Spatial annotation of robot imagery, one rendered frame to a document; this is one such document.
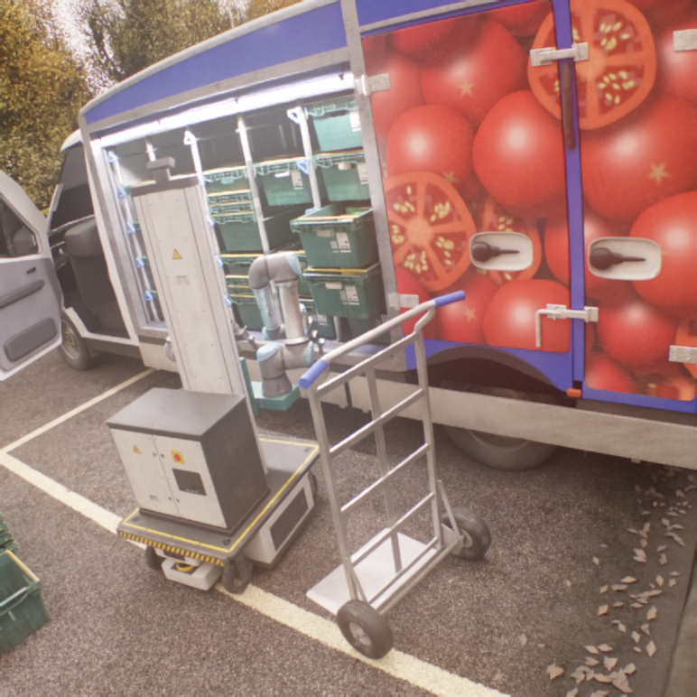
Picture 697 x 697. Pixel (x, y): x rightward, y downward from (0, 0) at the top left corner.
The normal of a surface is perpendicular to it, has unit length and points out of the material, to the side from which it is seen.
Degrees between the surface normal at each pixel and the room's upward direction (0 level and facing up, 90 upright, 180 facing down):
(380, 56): 90
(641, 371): 90
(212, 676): 0
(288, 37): 90
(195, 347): 90
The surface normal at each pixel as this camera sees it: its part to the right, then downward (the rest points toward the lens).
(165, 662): -0.16, -0.91
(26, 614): 0.78, 0.21
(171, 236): -0.43, 0.41
